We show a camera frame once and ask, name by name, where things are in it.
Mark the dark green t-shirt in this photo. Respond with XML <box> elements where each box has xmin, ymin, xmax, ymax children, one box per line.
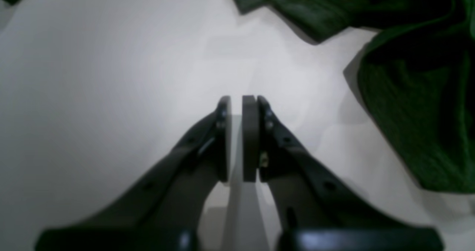
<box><xmin>234</xmin><ymin>0</ymin><xmax>475</xmax><ymax>193</ymax></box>

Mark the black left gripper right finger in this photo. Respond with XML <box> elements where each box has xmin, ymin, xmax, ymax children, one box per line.
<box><xmin>242</xmin><ymin>95</ymin><xmax>444</xmax><ymax>251</ymax></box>

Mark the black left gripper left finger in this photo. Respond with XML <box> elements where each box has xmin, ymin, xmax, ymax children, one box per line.
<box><xmin>35</xmin><ymin>96</ymin><xmax>232</xmax><ymax>251</ymax></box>

